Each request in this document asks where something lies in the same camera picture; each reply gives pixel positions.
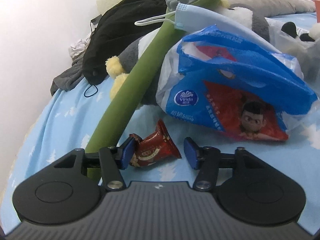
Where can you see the black clothing pile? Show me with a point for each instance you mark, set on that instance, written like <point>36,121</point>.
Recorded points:
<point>115,31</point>

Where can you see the grey penguin plush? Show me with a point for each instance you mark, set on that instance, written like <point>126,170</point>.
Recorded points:
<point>119,67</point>

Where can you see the green massage stick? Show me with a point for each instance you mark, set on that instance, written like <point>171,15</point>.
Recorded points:
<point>122,107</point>

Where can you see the light blue star bedsheet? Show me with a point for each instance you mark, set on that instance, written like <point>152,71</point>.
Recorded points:
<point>69,119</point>

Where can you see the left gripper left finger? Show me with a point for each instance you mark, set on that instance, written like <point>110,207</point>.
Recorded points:
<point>125,153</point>

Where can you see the blue Vinda tissue pack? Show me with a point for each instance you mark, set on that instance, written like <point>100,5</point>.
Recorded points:
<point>224,82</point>

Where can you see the small panda plush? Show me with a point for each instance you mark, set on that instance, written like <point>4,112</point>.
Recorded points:
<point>311,36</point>

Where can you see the red candy wrapper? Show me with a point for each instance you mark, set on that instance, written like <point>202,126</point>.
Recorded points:
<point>154,148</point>

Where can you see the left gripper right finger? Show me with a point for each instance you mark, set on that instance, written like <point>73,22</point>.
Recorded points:
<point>192,152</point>

